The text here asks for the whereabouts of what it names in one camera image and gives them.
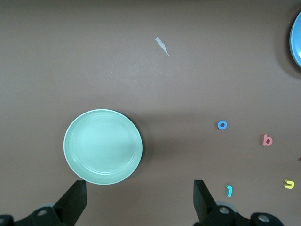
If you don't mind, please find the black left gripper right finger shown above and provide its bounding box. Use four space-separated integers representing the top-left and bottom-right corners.
193 179 217 226

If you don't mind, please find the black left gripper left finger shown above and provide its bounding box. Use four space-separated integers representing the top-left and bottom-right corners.
53 180 87 226

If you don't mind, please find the pink red foam letter b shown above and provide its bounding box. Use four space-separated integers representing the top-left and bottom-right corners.
261 134 273 146

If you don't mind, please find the pale green plate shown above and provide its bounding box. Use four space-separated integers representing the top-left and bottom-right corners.
63 108 143 186

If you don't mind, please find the white paper scrap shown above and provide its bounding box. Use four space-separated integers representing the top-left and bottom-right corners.
155 37 170 57

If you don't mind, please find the blue plate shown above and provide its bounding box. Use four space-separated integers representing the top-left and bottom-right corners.
289 9 301 69

